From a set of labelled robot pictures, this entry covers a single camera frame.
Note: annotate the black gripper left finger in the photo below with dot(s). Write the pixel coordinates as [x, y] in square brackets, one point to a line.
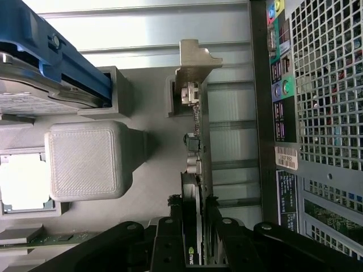
[166, 243]

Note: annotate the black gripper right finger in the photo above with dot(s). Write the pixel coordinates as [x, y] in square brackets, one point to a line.
[235, 246]

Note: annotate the dark printed label sticker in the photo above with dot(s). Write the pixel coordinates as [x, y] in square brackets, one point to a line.
[287, 198]

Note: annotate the white barcode sticker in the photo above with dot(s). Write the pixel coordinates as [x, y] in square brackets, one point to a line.
[287, 157]

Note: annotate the green RAM stick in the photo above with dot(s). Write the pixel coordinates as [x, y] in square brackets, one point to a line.
[62, 239]

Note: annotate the gray printed parts rack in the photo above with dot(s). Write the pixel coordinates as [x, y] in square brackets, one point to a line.
[85, 158]

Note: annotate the silver CPU chip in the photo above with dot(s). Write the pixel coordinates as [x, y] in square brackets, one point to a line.
[24, 181]

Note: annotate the gray metal PC case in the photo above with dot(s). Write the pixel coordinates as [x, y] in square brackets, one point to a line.
[329, 113]

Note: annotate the coloured rear port panel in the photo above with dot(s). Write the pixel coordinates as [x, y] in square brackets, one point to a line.
[280, 85]

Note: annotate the hard disk with blue carrier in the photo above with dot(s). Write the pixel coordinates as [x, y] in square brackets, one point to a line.
[56, 71]

